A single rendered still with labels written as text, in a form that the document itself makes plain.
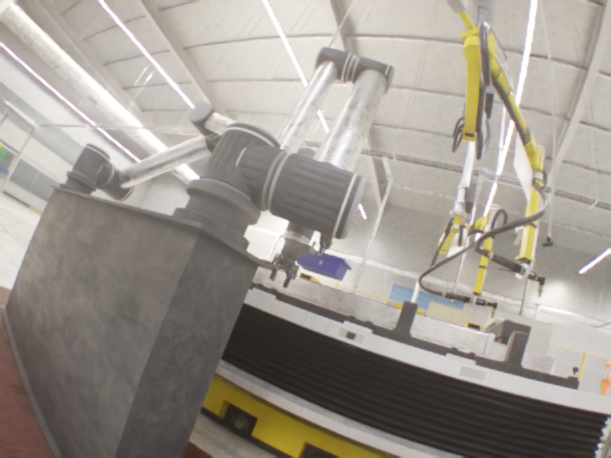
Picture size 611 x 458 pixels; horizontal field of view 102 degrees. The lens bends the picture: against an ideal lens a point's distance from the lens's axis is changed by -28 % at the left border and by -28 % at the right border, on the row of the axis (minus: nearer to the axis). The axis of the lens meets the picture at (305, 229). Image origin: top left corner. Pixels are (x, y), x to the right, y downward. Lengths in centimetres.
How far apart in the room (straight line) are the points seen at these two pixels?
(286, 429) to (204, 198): 139
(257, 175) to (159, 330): 48
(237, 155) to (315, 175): 23
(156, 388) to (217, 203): 52
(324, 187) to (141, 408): 75
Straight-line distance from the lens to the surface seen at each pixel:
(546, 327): 671
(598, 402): 155
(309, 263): 156
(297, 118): 137
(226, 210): 94
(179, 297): 86
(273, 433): 201
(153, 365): 89
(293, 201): 93
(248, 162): 97
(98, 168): 233
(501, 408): 172
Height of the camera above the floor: 78
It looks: 15 degrees up
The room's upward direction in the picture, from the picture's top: 22 degrees clockwise
